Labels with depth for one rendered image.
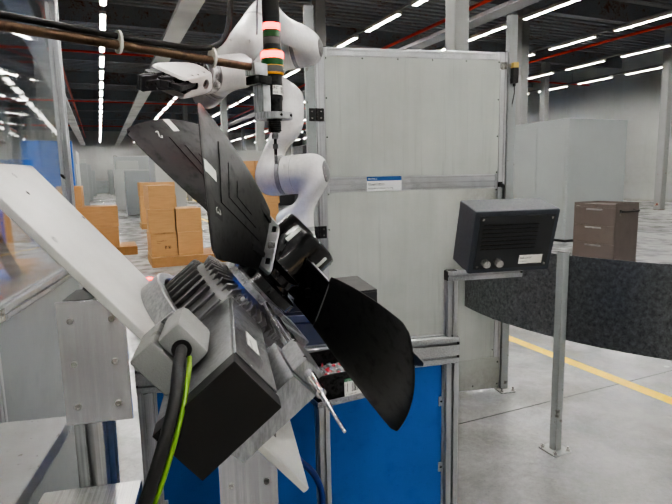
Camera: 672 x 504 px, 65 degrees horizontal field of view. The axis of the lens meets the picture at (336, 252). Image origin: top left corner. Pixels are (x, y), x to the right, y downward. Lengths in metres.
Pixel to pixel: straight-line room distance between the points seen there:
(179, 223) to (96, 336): 7.61
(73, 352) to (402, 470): 1.09
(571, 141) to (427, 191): 7.73
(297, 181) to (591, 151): 9.66
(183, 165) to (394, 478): 1.14
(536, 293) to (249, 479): 2.01
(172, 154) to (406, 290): 2.25
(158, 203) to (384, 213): 5.85
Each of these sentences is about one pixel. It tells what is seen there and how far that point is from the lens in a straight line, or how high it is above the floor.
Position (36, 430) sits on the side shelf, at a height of 0.86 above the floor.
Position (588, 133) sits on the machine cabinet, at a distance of 10.97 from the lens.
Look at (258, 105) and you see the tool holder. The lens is 1.04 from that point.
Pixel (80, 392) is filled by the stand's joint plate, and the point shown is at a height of 1.00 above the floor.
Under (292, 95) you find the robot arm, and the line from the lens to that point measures 1.70.
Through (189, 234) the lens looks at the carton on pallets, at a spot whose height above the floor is 0.46.
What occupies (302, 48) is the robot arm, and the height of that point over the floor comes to 1.71.
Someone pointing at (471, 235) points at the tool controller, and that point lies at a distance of 1.53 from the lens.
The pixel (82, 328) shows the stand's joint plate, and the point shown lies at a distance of 0.92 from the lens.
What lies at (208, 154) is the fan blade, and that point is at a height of 1.36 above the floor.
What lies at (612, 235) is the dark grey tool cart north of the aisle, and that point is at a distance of 7.61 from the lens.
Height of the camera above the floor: 1.34
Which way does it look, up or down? 8 degrees down
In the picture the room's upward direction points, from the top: 1 degrees counter-clockwise
